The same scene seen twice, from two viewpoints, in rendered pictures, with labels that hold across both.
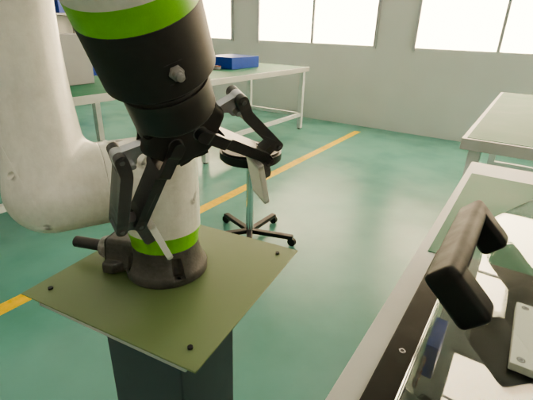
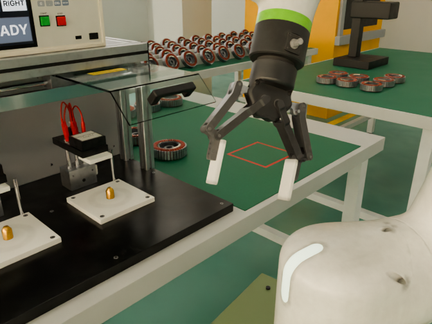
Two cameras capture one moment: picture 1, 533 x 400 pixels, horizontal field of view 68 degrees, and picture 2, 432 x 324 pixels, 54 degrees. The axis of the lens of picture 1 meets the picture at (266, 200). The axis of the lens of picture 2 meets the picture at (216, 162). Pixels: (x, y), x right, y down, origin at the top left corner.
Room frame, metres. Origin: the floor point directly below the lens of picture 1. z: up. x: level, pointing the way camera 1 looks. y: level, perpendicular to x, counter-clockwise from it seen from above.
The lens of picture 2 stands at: (1.05, 0.12, 1.26)
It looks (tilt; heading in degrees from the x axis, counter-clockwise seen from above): 23 degrees down; 191
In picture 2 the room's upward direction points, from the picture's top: straight up
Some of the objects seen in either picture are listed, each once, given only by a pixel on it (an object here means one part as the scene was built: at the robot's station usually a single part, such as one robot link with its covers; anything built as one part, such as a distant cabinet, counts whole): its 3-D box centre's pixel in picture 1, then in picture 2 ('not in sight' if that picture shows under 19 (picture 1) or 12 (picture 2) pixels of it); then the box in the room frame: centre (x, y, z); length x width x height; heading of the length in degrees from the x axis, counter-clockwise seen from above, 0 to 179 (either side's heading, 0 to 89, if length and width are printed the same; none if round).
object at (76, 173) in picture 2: not in sight; (78, 174); (0.13, -0.42, 0.80); 0.08 x 0.05 x 0.06; 147
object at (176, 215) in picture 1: (153, 191); (340, 305); (0.63, 0.20, 0.91); 0.16 x 0.13 x 0.19; 121
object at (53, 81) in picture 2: not in sight; (58, 78); (0.11, -0.44, 1.05); 0.06 x 0.04 x 0.04; 147
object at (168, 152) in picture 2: not in sight; (169, 149); (-0.16, -0.26, 0.77); 0.11 x 0.11 x 0.04
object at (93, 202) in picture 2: not in sight; (110, 199); (0.20, -0.29, 0.78); 0.15 x 0.15 x 0.01; 57
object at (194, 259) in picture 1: (139, 248); not in sight; (0.65, 0.24, 0.78); 0.26 x 0.15 x 0.06; 76
